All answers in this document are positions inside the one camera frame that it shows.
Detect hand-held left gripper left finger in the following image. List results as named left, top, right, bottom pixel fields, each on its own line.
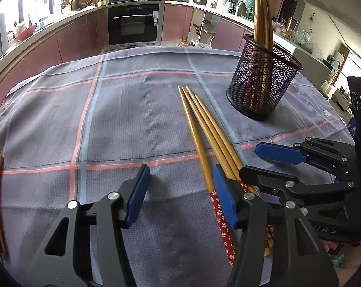
left=22, top=164, right=151, bottom=287

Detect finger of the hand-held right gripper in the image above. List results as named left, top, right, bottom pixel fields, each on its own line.
left=255, top=138, right=357, bottom=183
left=239, top=165, right=361, bottom=208

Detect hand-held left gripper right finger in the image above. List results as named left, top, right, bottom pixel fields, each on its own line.
left=212, top=164, right=339, bottom=287

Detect red-handled wooden chopstick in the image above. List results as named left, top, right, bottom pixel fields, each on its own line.
left=182, top=87, right=273, bottom=258
left=186, top=86, right=253, bottom=196
left=178, top=86, right=237, bottom=267
left=194, top=94, right=260, bottom=196

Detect black mesh utensil holder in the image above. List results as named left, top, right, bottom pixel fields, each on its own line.
left=226, top=34, right=304, bottom=121

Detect bundle of wooden chopsticks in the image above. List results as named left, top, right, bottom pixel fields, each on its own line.
left=243, top=0, right=275, bottom=111

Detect checked grey tablecloth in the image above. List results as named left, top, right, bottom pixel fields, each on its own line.
left=0, top=45, right=357, bottom=287

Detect bagged green vegetables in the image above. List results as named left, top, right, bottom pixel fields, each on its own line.
left=297, top=30, right=312, bottom=47

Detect pink lower cabinets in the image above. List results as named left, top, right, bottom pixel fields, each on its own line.
left=162, top=4, right=249, bottom=53
left=0, top=6, right=109, bottom=120

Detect black built-in oven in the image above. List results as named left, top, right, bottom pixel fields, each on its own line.
left=107, top=4, right=163, bottom=47

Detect pink bowl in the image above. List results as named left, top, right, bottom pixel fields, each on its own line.
left=15, top=25, right=37, bottom=43

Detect kitchen window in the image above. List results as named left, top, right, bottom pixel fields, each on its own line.
left=0, top=0, right=58, bottom=27

